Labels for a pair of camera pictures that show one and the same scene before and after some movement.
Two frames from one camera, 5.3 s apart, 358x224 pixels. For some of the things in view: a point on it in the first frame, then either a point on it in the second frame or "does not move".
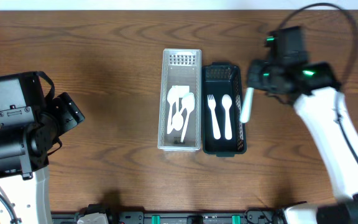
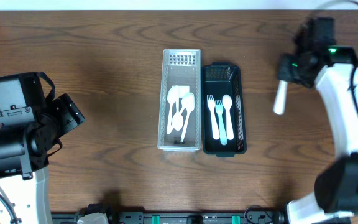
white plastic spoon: x=188 y=102 does not move
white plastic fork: x=212 y=105 does not move
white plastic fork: x=247 y=104 → x=219 y=109
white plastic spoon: x=227 y=102 does not move
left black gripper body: x=66 y=115 does not move
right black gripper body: x=261 y=77 → x=290 y=69
